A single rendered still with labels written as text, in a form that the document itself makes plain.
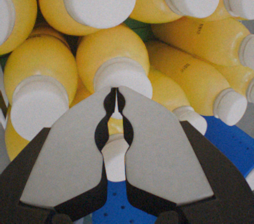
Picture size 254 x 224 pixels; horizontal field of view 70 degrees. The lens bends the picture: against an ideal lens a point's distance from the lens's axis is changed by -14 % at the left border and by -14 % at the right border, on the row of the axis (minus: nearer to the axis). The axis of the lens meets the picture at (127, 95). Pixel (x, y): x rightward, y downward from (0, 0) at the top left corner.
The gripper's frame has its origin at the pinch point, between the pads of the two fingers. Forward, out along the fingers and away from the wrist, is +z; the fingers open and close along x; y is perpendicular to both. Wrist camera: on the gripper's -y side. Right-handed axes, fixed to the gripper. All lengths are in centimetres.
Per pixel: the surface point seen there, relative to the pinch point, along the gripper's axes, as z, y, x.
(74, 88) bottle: 3.6, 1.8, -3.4
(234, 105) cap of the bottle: 6.1, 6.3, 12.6
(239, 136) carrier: 42, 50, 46
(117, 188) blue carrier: 9.7, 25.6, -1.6
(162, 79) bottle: 9.5, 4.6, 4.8
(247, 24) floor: 173, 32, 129
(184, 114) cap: 4.8, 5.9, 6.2
